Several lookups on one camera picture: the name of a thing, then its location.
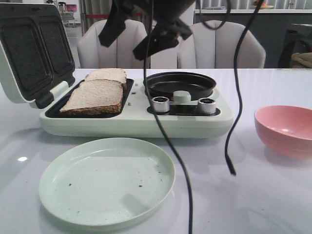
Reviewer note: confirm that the green pan handle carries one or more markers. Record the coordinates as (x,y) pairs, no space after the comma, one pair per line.
(181,96)

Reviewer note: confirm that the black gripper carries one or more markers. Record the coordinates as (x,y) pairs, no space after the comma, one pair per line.
(165,12)

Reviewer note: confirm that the grey left chair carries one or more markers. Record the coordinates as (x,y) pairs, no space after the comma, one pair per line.
(119,54)

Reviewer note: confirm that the white bread slice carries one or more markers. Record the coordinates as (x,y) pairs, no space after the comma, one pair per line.
(116,74)
(99,96)

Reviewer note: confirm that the fruit plate on counter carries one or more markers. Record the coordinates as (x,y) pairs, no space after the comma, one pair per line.
(263,5)

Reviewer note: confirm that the pink bowl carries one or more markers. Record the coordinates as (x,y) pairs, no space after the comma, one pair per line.
(287,130)

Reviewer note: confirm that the silver control knob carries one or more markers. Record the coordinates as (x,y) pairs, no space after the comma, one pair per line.
(206,106)
(161,104)

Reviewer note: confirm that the white refrigerator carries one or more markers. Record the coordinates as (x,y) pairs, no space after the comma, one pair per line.
(167,59)

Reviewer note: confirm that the grey right chair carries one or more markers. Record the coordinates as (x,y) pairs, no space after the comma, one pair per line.
(208,49)

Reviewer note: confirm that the grey chair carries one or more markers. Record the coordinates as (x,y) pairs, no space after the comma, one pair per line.
(119,54)
(208,49)

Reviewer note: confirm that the black round frying pan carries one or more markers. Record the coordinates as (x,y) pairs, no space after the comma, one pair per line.
(166,83)

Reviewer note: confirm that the silver right control knob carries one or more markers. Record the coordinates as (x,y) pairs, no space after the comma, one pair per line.
(206,106)

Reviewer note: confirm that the silver left control knob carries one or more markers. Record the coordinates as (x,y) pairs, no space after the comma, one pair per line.
(161,104)

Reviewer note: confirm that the green breakfast maker lid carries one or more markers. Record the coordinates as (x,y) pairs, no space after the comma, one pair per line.
(36,62)

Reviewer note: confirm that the green round plate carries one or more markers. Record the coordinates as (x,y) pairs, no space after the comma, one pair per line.
(107,183)

